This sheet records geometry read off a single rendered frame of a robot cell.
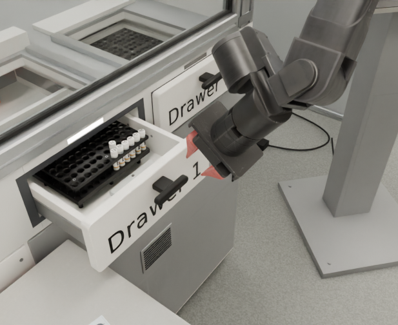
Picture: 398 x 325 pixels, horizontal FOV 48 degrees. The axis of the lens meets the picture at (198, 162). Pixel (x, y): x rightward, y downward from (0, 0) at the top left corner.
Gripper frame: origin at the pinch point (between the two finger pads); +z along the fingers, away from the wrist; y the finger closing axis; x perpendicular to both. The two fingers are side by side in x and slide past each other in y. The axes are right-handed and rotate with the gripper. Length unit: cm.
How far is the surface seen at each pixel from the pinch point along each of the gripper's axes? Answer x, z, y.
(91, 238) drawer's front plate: 18.4, 6.5, 1.7
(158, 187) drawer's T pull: 5.3, 5.3, 1.0
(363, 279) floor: -71, 65, -73
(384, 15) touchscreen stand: -92, 8, -3
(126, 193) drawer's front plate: 10.5, 4.8, 3.4
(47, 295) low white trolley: 24.4, 22.3, -0.8
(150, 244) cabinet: -7.3, 48.0, -8.5
